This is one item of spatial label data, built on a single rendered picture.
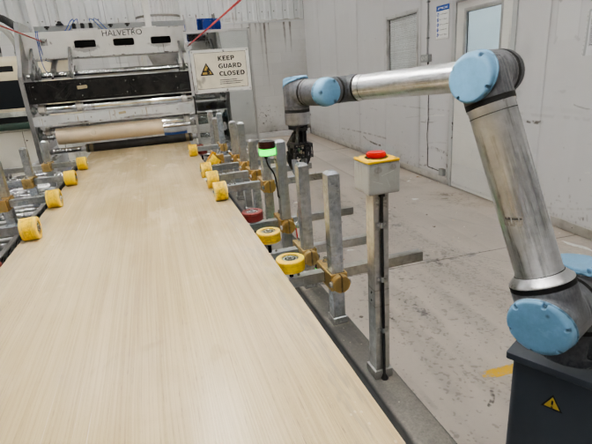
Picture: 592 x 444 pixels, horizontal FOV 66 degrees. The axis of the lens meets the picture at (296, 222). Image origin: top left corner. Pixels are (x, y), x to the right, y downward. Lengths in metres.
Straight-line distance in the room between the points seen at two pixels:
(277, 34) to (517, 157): 9.51
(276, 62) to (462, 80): 9.36
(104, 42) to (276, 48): 6.66
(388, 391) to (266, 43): 9.66
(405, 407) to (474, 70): 0.77
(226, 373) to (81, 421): 0.24
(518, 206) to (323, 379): 0.63
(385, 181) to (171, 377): 0.54
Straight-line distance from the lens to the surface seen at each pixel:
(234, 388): 0.82
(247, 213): 1.70
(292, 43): 10.55
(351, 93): 1.60
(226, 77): 3.90
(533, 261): 1.20
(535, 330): 1.23
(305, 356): 0.87
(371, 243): 0.98
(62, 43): 4.21
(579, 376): 1.43
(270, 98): 10.41
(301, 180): 1.42
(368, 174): 0.90
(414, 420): 1.04
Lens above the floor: 1.40
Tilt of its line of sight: 18 degrees down
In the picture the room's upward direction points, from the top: 4 degrees counter-clockwise
